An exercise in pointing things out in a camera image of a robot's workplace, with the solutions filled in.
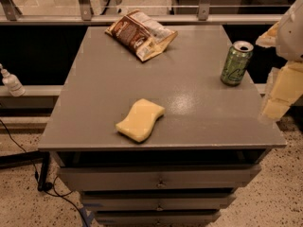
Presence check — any top grey drawer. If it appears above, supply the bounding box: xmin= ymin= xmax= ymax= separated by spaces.
xmin=58 ymin=165 xmax=261 ymax=191

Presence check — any bottom grey drawer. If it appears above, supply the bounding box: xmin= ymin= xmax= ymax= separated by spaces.
xmin=95 ymin=210 xmax=221 ymax=225

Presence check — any grey drawer cabinet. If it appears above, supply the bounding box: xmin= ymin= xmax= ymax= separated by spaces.
xmin=39 ymin=26 xmax=286 ymax=225

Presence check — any grey drawer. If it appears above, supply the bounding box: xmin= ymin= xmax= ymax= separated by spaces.
xmin=95 ymin=210 xmax=221 ymax=225
xmin=81 ymin=193 xmax=236 ymax=211
xmin=58 ymin=165 xmax=261 ymax=191

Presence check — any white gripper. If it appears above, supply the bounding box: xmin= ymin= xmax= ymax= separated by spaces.
xmin=256 ymin=0 xmax=303 ymax=121

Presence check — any metal window railing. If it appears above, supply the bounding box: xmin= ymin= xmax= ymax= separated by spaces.
xmin=0 ymin=0 xmax=293 ymax=26

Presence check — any black floor cable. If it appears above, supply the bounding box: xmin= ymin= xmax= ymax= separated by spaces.
xmin=0 ymin=118 xmax=91 ymax=227

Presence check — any green soda can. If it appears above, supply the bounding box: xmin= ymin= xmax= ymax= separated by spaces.
xmin=221 ymin=41 xmax=254 ymax=86

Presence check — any white spray bottle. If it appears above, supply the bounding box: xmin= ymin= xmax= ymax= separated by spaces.
xmin=0 ymin=64 xmax=26 ymax=96

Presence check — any yellow sponge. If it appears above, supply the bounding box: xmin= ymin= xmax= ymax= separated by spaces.
xmin=116 ymin=98 xmax=165 ymax=143

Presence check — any black metal stand leg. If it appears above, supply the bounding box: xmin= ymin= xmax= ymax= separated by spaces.
xmin=0 ymin=150 xmax=53 ymax=192

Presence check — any middle grey drawer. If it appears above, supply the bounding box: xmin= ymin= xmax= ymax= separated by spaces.
xmin=81 ymin=193 xmax=236 ymax=211

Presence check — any brown chip bag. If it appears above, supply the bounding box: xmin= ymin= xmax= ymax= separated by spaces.
xmin=105 ymin=10 xmax=178 ymax=61

